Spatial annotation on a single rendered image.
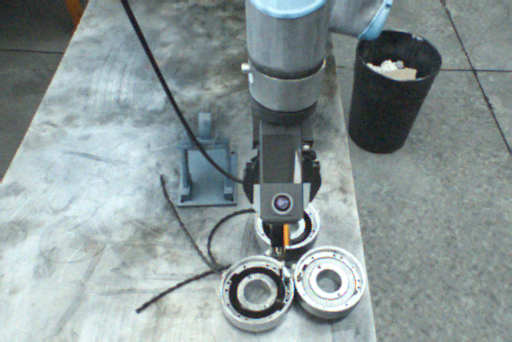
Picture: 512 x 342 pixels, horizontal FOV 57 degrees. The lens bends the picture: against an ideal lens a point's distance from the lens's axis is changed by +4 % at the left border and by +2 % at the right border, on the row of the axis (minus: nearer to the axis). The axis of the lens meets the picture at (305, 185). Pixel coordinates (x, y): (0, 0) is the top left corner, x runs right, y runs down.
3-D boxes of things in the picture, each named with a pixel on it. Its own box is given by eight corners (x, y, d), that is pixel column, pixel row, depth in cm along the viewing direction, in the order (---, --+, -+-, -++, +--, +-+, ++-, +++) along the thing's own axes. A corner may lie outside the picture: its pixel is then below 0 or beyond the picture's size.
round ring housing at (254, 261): (305, 290, 69) (307, 277, 66) (266, 349, 63) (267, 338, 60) (249, 257, 72) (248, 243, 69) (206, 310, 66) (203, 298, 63)
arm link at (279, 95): (329, 80, 42) (241, 80, 41) (324, 117, 46) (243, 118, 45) (320, 34, 47) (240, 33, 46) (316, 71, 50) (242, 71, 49)
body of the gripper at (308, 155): (307, 139, 60) (315, 62, 51) (314, 189, 55) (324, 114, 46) (249, 140, 59) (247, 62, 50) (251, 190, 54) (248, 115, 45)
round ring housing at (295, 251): (276, 199, 80) (276, 185, 77) (328, 226, 77) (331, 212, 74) (242, 242, 74) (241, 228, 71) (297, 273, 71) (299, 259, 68)
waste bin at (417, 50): (419, 160, 201) (451, 81, 168) (344, 159, 198) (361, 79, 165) (405, 109, 222) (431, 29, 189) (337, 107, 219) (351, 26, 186)
